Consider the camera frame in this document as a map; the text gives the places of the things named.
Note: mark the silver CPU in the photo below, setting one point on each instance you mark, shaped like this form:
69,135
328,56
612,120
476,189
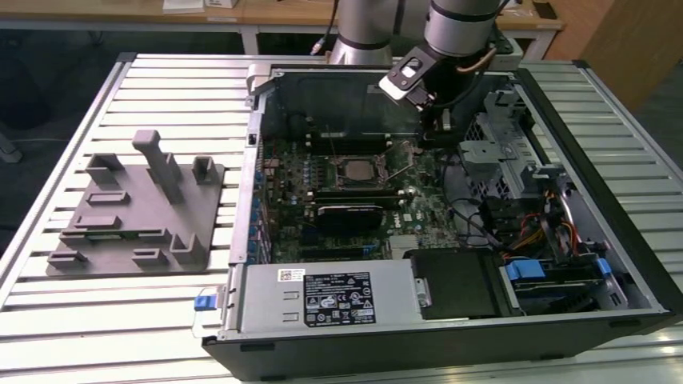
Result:
360,170

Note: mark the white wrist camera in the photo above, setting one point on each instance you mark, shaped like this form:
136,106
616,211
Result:
406,74

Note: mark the small silver heatsink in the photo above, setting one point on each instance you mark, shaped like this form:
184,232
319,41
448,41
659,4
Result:
403,242

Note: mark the grey metal leg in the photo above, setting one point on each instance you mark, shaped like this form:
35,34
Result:
9,152

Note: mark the grey parts rack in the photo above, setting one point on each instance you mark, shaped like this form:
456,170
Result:
139,224

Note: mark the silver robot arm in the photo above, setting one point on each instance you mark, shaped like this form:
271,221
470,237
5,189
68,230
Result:
459,28

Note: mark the wooden cabinet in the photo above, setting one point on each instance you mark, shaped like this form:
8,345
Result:
630,40

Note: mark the small black object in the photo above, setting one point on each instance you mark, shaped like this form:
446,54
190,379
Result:
546,10

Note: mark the hard disk in blue carrier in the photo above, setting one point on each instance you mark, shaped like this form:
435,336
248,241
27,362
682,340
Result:
526,272

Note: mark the wooden desk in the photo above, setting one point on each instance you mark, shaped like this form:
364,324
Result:
214,16

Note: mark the black graphics card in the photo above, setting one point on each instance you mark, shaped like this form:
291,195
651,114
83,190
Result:
350,218

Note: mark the CPU socket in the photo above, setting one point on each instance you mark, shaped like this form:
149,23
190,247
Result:
338,172

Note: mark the black PC case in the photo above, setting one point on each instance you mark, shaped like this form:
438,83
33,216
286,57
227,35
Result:
427,360

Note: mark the green motherboard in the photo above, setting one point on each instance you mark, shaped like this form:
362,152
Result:
432,224

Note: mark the black expansion slot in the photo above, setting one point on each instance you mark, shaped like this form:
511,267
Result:
331,253

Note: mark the green RAM stick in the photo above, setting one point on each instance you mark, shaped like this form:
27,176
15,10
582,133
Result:
107,235

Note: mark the silver power supply unit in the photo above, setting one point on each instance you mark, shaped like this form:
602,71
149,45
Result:
267,304

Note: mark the black plastic shroud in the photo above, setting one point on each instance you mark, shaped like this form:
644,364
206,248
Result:
459,284

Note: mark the white box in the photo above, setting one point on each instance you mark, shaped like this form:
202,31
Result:
182,5
222,3

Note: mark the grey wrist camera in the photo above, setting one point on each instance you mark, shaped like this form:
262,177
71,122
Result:
510,56

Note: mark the silver metal drive cage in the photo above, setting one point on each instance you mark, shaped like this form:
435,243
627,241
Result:
491,160

